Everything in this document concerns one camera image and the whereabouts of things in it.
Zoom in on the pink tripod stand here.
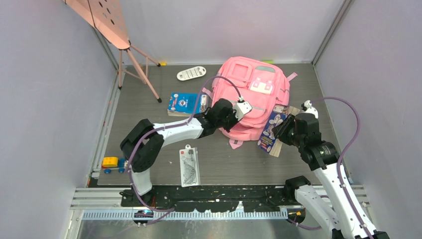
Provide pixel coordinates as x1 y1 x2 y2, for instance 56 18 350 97
64 0 162 103

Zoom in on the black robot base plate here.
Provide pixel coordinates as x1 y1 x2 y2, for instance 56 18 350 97
141 185 299 213

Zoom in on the yellow blue toy car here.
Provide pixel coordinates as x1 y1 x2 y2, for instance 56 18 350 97
102 157 128 174

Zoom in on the white oval tag card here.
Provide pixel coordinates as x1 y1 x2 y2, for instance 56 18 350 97
176 66 207 81

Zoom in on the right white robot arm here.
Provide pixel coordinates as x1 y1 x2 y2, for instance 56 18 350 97
272 113 389 239

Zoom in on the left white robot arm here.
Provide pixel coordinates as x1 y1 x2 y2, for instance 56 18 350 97
120 99 252 206

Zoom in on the dark blue activity booklet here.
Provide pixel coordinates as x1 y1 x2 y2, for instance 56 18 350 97
257 104 301 158

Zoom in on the pink student backpack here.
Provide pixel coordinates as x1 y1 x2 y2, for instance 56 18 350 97
202 56 297 149

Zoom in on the light blue paperback book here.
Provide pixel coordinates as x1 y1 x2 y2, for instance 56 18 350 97
167 93 209 117

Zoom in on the clear plastic stationery pack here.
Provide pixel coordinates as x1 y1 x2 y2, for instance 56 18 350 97
179 144 201 187

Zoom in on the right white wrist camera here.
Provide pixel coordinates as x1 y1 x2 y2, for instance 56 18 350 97
301 100 319 119

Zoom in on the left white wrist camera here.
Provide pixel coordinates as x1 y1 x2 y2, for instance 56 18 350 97
233 101 253 121

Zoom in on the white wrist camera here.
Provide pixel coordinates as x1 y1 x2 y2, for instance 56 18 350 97
301 100 319 119
233 101 253 121

